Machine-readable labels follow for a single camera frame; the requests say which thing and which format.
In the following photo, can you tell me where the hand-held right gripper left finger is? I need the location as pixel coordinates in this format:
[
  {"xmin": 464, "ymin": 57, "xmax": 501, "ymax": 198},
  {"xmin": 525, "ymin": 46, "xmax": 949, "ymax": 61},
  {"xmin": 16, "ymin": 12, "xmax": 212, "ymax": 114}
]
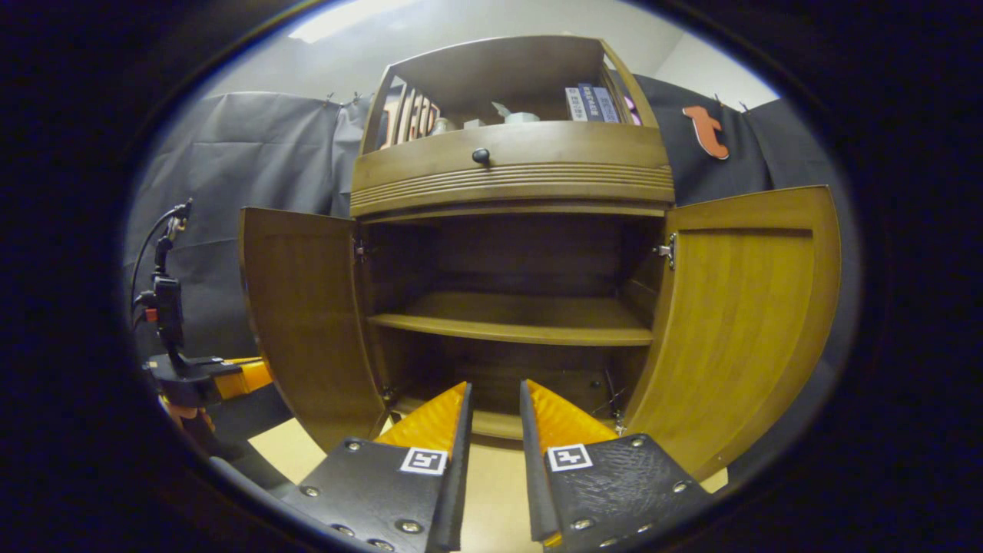
[{"xmin": 280, "ymin": 382, "xmax": 473, "ymax": 553}]

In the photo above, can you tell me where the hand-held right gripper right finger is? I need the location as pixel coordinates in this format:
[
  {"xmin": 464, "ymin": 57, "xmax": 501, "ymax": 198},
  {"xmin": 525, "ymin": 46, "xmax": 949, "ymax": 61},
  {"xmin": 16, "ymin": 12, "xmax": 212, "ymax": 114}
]
[{"xmin": 520, "ymin": 379, "xmax": 711, "ymax": 550}]

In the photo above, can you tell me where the wooden shoe cabinet door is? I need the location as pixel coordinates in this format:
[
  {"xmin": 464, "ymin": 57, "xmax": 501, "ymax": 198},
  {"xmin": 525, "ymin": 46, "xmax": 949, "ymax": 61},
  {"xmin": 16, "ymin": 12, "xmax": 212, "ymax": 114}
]
[
  {"xmin": 622, "ymin": 186, "xmax": 842, "ymax": 481},
  {"xmin": 240, "ymin": 207, "xmax": 389, "ymax": 454}
]

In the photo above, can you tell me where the wooden double-door shoe cabinet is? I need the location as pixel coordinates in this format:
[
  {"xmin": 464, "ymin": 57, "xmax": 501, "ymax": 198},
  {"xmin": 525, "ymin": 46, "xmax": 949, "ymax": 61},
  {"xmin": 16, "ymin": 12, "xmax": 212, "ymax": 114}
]
[{"xmin": 349, "ymin": 35, "xmax": 677, "ymax": 442}]

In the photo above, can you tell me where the wooden inner shelf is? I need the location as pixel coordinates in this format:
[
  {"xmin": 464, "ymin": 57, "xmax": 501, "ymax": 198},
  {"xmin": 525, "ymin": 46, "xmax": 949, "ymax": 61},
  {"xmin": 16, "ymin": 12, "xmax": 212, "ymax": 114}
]
[{"xmin": 367, "ymin": 292, "xmax": 654, "ymax": 346}]

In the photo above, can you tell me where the wooden drawer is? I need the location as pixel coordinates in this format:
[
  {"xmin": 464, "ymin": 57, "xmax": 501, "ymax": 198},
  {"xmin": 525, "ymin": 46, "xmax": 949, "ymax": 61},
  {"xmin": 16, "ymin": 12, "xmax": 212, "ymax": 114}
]
[{"xmin": 351, "ymin": 121, "xmax": 675, "ymax": 218}]

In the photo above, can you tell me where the white cup with tissue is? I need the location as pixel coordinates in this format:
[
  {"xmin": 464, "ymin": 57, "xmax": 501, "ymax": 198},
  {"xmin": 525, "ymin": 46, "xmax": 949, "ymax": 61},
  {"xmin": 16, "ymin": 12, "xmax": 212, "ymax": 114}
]
[{"xmin": 491, "ymin": 101, "xmax": 541, "ymax": 125}]

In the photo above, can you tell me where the black cable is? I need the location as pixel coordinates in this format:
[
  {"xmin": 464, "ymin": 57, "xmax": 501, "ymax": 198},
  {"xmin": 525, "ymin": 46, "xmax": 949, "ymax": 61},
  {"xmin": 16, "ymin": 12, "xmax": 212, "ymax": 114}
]
[{"xmin": 131, "ymin": 201, "xmax": 193, "ymax": 310}]

